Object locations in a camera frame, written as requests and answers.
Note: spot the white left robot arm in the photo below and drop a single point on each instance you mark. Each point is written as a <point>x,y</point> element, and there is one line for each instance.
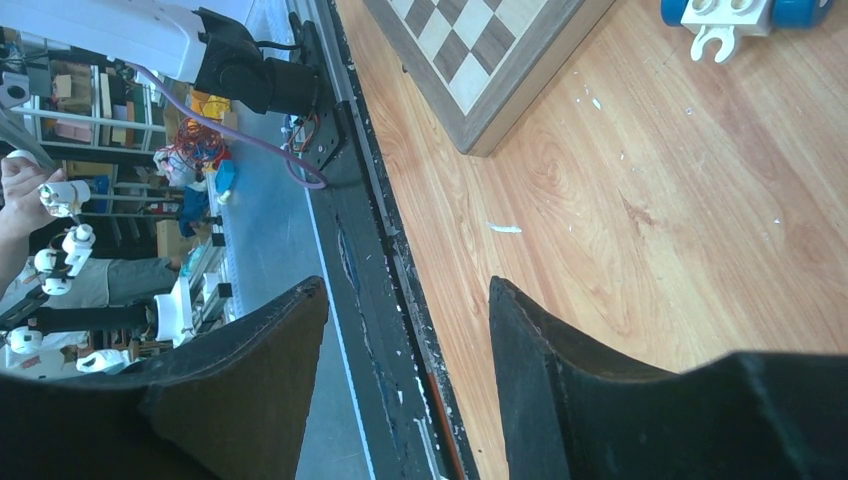
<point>213,52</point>

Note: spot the white blue toy car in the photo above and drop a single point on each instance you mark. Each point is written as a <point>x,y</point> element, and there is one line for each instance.
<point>726,22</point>

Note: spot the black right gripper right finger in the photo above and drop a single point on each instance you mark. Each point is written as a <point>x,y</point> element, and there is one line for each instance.
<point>573,408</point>

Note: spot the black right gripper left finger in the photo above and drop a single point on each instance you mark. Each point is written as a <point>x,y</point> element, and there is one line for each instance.
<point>232,404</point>

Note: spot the wooden chessboard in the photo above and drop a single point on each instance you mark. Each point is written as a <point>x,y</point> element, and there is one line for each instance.
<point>480,64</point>

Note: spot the operator hand in background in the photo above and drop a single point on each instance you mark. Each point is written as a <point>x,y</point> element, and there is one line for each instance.
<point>23,213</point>

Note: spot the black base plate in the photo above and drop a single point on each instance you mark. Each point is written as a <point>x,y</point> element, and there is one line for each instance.
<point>404,401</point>

